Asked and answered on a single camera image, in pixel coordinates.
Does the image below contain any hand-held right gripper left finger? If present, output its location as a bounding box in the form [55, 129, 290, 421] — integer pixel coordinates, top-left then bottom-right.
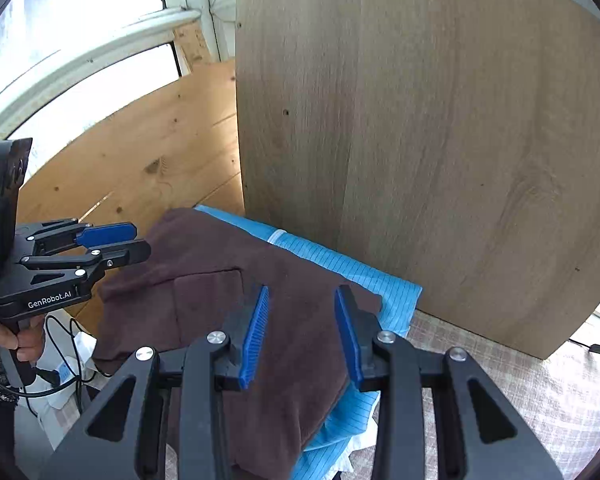
[39, 285, 271, 480]

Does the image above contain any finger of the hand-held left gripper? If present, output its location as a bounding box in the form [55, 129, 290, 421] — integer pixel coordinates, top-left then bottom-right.
[15, 217, 138, 256]
[20, 239, 152, 286]

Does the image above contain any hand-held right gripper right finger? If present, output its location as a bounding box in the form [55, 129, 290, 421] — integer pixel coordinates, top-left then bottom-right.
[334, 285, 563, 480]

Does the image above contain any brown shirt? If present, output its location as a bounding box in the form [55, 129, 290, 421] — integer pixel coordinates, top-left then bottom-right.
[91, 207, 383, 472]

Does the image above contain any stack of dark folded clothes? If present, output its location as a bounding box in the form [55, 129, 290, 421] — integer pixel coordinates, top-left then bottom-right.
[72, 330, 381, 480]

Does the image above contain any person's left hand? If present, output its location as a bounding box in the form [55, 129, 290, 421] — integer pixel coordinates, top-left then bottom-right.
[0, 310, 46, 366]

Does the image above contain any pine wooden board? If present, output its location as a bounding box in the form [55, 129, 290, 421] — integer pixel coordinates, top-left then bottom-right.
[15, 20, 246, 336]

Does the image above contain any pink plaid mat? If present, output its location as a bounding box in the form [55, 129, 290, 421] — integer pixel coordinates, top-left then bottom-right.
[325, 307, 600, 480]

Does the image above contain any light grey wooden board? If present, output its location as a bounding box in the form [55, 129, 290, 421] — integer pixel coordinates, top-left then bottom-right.
[235, 0, 600, 361]

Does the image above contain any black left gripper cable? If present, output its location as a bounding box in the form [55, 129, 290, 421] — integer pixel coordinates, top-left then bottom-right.
[7, 367, 81, 402]

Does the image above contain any white window frame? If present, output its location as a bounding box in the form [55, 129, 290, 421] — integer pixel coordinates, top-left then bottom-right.
[0, 0, 241, 151]

